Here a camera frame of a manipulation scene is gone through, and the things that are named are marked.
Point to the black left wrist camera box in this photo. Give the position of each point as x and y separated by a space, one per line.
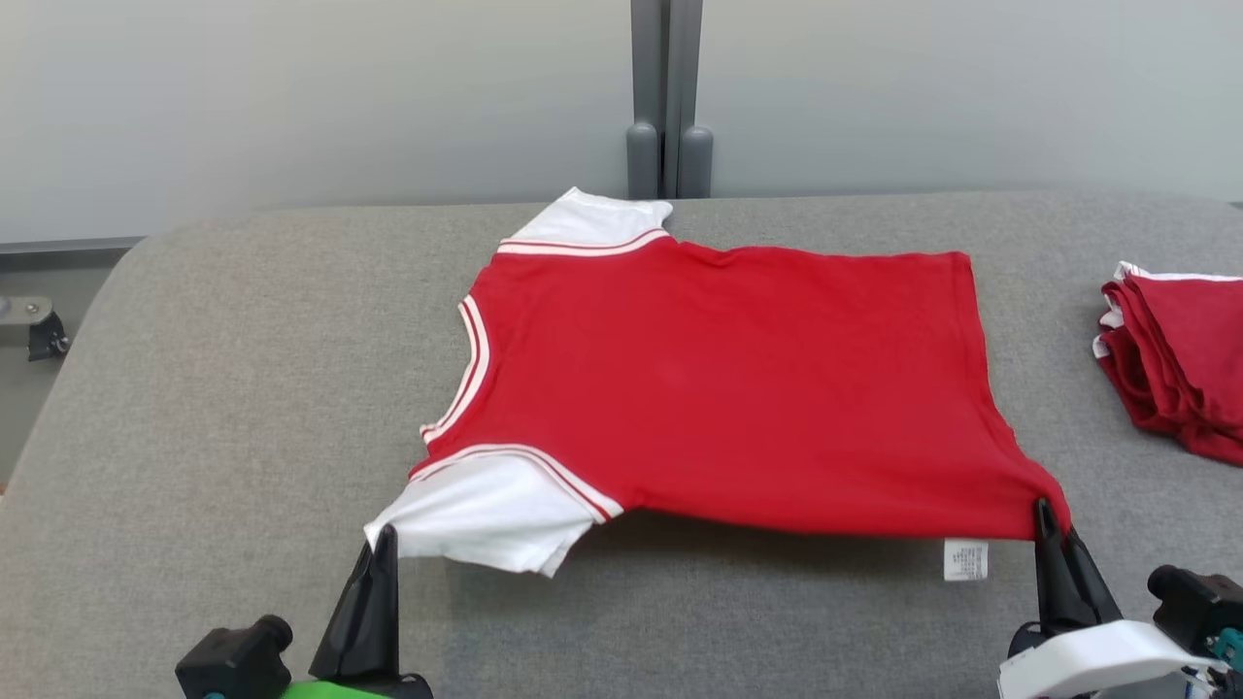
233 660

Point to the grey metal bracket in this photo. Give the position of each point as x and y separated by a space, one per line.
24 311

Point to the red shorts with white trim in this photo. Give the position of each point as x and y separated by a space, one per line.
1185 369

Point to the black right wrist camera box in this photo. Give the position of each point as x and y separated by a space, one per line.
1190 602

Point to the black clamp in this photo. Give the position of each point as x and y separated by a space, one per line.
47 340

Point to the red jersey with white sleeves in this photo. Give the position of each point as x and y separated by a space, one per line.
728 388

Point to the dark grey baseboard strip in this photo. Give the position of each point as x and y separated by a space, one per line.
58 247

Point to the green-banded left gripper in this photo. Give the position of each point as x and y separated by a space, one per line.
340 691

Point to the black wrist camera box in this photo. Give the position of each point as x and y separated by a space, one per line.
233 660
1190 602

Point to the grey vertical frame post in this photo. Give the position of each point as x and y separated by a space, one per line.
668 58

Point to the grey rounded post bumper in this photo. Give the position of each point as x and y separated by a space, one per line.
643 160
695 160

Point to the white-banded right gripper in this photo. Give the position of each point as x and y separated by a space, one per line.
1097 660

